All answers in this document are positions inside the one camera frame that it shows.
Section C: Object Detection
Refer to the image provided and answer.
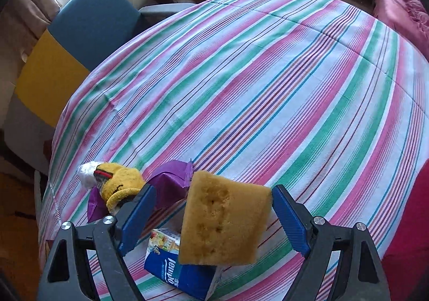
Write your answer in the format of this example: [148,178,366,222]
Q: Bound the red cloth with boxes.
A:
[382,167,429,301]

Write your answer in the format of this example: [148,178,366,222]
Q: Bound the white plastic wrap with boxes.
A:
[78,161,101,189]

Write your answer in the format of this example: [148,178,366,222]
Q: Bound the pink bedding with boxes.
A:
[373,0,429,62]

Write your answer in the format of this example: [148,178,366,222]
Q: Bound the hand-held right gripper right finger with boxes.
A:
[271,184,392,301]

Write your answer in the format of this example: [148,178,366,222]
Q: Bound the grey yellow blue chair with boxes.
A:
[0,0,197,176]

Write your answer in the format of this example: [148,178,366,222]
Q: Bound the beige patterned curtain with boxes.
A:
[0,0,64,64]

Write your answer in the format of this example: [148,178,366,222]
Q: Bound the yellow sponge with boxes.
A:
[177,170,273,266]

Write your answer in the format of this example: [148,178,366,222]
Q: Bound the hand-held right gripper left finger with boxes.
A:
[38,184,157,301]

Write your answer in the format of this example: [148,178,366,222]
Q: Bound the blue tissue pack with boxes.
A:
[144,228,225,300]

